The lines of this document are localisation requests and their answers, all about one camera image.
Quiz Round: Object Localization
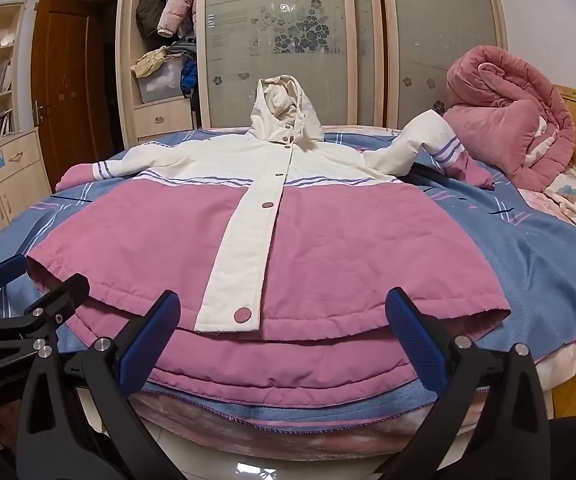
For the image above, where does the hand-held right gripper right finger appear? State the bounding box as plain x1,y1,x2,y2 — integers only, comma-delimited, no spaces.
384,287,553,480

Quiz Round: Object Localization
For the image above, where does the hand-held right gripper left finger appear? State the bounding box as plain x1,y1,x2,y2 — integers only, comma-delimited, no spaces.
15,290,189,480

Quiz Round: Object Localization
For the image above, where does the rolled pink quilt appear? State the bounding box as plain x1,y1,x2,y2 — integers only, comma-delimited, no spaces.
442,45,576,206

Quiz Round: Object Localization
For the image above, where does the brown wooden door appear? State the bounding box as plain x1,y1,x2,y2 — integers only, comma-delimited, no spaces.
30,0,114,186

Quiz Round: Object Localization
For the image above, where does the beige wardrobe with frosted doors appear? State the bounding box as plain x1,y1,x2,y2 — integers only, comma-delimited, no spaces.
115,0,508,148

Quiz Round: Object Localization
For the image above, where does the beige crumpled cloth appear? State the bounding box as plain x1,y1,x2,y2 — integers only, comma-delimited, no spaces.
131,46,171,79

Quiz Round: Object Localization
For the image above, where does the pink hanging puffer jacket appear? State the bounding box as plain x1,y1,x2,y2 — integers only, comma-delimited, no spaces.
157,0,199,38

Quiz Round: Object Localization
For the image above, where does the blue garment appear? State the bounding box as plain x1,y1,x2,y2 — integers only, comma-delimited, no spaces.
180,57,199,96

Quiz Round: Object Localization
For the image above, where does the brown hanging jacket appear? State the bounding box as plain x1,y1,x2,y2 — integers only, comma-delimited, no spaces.
135,0,173,41

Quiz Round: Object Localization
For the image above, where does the clear plastic storage box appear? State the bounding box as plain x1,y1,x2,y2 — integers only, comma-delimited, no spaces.
138,57,189,103

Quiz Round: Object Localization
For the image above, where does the beige bookshelf cabinet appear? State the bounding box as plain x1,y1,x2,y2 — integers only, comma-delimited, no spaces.
0,0,51,271

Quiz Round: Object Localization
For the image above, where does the beige wardrobe drawer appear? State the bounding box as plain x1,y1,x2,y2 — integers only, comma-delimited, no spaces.
133,97,196,136

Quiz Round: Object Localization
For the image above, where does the blue plaid blanket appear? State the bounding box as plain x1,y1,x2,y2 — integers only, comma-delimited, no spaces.
0,127,576,433

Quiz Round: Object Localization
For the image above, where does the pink and white hooded jacket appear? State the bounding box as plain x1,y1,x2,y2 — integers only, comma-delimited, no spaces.
25,75,513,408

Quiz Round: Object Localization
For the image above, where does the grey garment pile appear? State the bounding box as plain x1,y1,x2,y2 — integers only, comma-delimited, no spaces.
169,37,199,61

